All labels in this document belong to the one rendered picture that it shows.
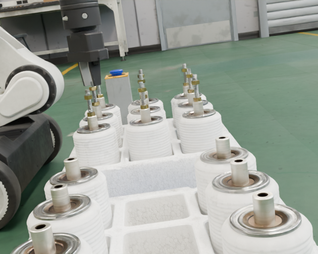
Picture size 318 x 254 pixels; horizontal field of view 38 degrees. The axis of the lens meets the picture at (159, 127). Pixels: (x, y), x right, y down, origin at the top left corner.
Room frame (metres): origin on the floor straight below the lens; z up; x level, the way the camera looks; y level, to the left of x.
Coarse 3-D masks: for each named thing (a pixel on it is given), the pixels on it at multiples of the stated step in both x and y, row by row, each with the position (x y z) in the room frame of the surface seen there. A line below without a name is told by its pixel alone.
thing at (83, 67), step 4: (80, 64) 1.12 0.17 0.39; (84, 64) 1.13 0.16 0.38; (80, 68) 1.12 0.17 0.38; (84, 68) 1.13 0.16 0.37; (80, 72) 1.13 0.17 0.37; (84, 72) 1.13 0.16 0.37; (88, 72) 1.14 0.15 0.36; (84, 76) 1.13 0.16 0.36; (88, 76) 1.14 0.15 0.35; (84, 80) 1.13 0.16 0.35; (88, 80) 1.14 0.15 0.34; (84, 84) 1.13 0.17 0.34; (88, 84) 1.13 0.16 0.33
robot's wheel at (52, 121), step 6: (48, 120) 1.61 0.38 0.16; (54, 120) 1.64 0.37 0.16; (54, 126) 1.61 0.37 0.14; (54, 132) 1.61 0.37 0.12; (60, 132) 1.63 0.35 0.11; (54, 138) 1.61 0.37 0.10; (60, 138) 1.61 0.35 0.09; (54, 144) 1.61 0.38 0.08; (60, 144) 1.61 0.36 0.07; (54, 150) 1.61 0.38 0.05; (54, 156) 1.61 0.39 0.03; (48, 162) 1.61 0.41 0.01
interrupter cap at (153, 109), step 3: (138, 108) 1.15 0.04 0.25; (150, 108) 1.14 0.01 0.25; (153, 108) 1.13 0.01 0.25; (156, 108) 1.12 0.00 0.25; (159, 108) 1.11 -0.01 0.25; (132, 111) 1.13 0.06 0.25; (135, 111) 1.12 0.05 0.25; (138, 111) 1.13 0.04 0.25; (150, 111) 1.09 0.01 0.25; (153, 111) 1.09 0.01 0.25; (156, 111) 1.10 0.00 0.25; (135, 114) 1.10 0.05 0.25; (138, 114) 1.09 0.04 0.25
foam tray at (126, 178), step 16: (224, 128) 1.12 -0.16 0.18; (176, 144) 1.04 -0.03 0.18; (128, 160) 0.97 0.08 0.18; (144, 160) 0.95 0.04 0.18; (160, 160) 0.93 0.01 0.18; (176, 160) 0.93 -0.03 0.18; (192, 160) 0.93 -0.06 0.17; (112, 176) 0.93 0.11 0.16; (128, 176) 0.93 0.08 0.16; (144, 176) 0.93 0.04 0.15; (160, 176) 0.93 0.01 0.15; (176, 176) 0.93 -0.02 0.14; (192, 176) 0.93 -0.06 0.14; (112, 192) 0.93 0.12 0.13; (128, 192) 0.93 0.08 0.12; (144, 192) 0.93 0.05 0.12
